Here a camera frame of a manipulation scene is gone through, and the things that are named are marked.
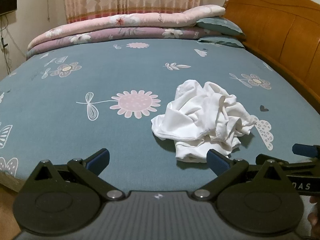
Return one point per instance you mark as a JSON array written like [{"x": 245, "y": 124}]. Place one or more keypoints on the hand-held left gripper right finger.
[{"x": 217, "y": 161}]

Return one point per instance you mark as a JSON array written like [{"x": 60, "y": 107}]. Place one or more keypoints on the pink floral quilt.
[{"x": 125, "y": 20}]

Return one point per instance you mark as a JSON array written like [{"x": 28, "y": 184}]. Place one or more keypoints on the wooden headboard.
[{"x": 275, "y": 25}]

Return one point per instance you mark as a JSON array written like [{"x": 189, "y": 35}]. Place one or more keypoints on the white t-shirt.
[{"x": 200, "y": 120}]

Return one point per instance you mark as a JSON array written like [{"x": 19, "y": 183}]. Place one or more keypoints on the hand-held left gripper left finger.
[{"x": 100, "y": 157}]

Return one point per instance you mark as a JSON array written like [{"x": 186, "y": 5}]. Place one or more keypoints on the person's right hand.
[{"x": 315, "y": 217}]

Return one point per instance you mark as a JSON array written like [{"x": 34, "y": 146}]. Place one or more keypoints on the purple floral quilt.
[{"x": 140, "y": 33}]

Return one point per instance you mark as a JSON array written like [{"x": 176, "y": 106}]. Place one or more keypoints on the bed with blue floral sheet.
[{"x": 100, "y": 135}]

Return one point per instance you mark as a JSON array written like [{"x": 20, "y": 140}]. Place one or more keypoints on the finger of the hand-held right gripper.
[
  {"x": 305, "y": 150},
  {"x": 300, "y": 167}
]

